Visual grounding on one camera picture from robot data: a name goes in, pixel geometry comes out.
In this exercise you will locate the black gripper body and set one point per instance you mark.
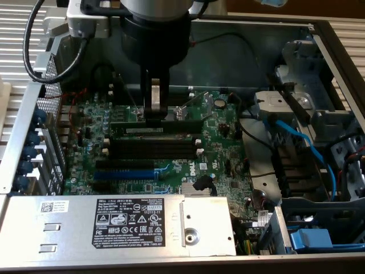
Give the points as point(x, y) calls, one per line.
point(157, 42)

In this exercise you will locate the RAM stick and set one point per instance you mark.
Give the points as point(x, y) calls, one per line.
point(182, 127)

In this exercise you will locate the black RAM slot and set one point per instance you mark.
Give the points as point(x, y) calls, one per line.
point(151, 153)
point(128, 100)
point(151, 142)
point(128, 88)

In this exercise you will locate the socket locking lever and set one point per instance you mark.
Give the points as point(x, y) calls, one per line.
point(206, 116)

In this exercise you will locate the metal socket cover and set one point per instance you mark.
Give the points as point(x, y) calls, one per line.
point(208, 102)

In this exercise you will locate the long black expansion slot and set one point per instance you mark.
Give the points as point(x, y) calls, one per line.
point(125, 165)

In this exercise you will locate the blue expansion slot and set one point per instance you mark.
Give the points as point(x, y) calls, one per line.
point(125, 174)

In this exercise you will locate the coin cell battery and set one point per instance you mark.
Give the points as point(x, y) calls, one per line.
point(219, 103)

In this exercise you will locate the green motherboard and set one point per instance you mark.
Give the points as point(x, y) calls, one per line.
point(216, 142)

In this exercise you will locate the open PC case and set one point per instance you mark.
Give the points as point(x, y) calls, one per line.
point(228, 65)

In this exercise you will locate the silver chipset heatsink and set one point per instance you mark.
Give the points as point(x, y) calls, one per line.
point(188, 190)

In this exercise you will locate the short black expansion slot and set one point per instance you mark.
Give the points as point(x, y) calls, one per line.
point(101, 186)

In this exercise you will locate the blue card retention tab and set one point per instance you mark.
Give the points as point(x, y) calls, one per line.
point(28, 152)
point(20, 181)
point(38, 115)
point(25, 167)
point(32, 138)

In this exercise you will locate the silver power supply unit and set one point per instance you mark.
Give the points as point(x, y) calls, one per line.
point(71, 228)

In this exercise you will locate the black plastic strut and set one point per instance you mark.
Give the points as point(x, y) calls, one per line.
point(296, 104)

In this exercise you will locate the silver disk bay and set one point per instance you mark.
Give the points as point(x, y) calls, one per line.
point(313, 85)

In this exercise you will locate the dark plastic drive caddy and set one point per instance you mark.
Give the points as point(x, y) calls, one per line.
point(328, 211)

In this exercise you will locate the blue plastic latch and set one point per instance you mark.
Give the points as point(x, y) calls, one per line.
point(310, 239)

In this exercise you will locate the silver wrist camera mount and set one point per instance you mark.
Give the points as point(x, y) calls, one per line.
point(85, 25)

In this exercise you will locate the aluminium corner bracket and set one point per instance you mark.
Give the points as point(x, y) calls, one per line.
point(54, 27)

